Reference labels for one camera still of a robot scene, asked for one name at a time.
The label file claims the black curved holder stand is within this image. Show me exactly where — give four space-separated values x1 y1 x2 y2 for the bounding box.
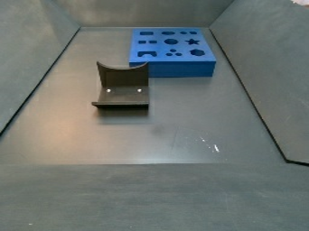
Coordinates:
92 62 149 108

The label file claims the blue shape sorter block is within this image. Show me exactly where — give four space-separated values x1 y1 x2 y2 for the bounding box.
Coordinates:
129 28 216 78

